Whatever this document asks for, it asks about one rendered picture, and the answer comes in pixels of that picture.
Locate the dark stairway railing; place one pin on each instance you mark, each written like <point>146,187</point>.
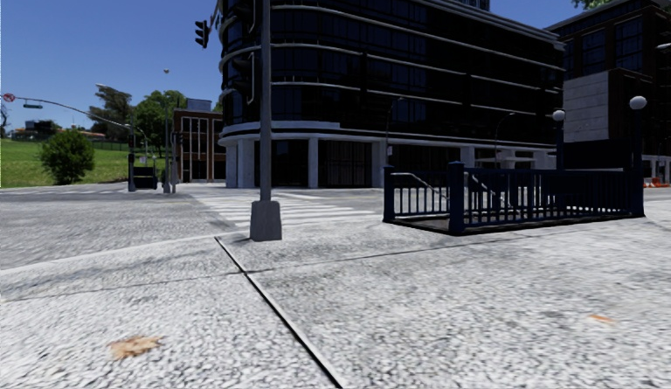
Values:
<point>503,195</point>

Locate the trees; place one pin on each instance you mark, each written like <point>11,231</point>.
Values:
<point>141,113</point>

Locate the red brick building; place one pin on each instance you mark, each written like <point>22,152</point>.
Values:
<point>199,142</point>

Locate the dark brick building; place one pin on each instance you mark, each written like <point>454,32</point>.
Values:
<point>618,74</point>

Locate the dark glass building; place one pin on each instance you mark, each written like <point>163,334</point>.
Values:
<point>398,74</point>

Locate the traffic light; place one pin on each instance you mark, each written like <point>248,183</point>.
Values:
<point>130,163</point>
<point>266,127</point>

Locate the dark bin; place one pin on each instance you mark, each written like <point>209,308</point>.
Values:
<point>144,177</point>

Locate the grey street lamp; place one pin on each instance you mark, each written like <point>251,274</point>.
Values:
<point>166,142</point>
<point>498,137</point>

